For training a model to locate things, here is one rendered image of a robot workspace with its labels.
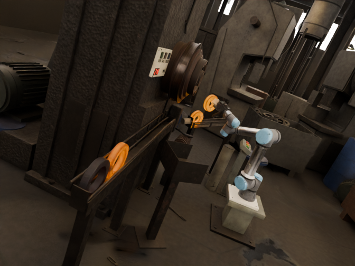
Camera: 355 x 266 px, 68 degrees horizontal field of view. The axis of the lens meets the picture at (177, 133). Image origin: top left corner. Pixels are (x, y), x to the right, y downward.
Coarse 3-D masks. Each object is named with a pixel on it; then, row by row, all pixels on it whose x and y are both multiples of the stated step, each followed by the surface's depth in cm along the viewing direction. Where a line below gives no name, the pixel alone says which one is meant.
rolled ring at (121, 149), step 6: (120, 144) 125; (126, 144) 128; (114, 150) 121; (120, 150) 123; (126, 150) 132; (108, 156) 120; (114, 156) 120; (120, 156) 134; (126, 156) 136; (114, 162) 121; (120, 162) 134; (114, 168) 132; (108, 174) 121
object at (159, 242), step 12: (168, 144) 164; (180, 144) 174; (168, 156) 160; (180, 156) 178; (168, 168) 157; (180, 168) 149; (192, 168) 152; (204, 168) 155; (168, 180) 171; (180, 180) 153; (192, 180) 156; (168, 192) 170; (168, 204) 175; (156, 216) 176; (144, 228) 192; (156, 228) 181; (144, 240) 181; (156, 240) 185
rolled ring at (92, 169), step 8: (96, 160) 107; (104, 160) 109; (88, 168) 104; (96, 168) 104; (104, 168) 115; (88, 176) 102; (104, 176) 117; (80, 184) 103; (88, 184) 103; (96, 184) 116
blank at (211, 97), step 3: (210, 96) 234; (213, 96) 236; (216, 96) 238; (207, 99) 234; (210, 99) 235; (213, 99) 238; (204, 102) 235; (207, 102) 234; (204, 105) 236; (207, 105) 235; (210, 105) 243; (204, 108) 238; (207, 108) 237; (210, 108) 240; (213, 108) 243
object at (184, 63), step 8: (192, 48) 181; (200, 48) 195; (184, 56) 178; (192, 56) 180; (184, 64) 177; (176, 72) 179; (184, 72) 177; (176, 80) 180; (176, 88) 184; (176, 96) 188
